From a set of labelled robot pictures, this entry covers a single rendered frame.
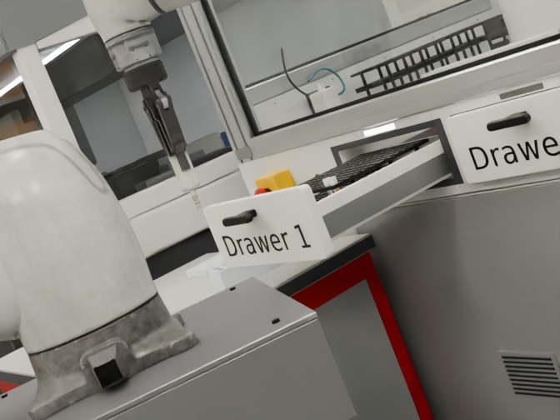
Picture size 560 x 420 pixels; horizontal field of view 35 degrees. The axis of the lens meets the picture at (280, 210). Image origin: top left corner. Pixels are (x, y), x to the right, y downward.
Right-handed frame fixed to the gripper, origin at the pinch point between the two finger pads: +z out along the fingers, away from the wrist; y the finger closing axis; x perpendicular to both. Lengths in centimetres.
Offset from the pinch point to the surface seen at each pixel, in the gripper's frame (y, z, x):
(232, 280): 1.6, 21.8, 0.2
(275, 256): 28.0, 16.0, 1.6
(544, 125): 52, 11, 38
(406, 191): 33.5, 14.4, 23.7
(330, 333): 12.3, 35.9, 10.4
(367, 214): 35.9, 14.7, 15.1
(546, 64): 54, 3, 40
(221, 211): 18.1, 7.4, -1.1
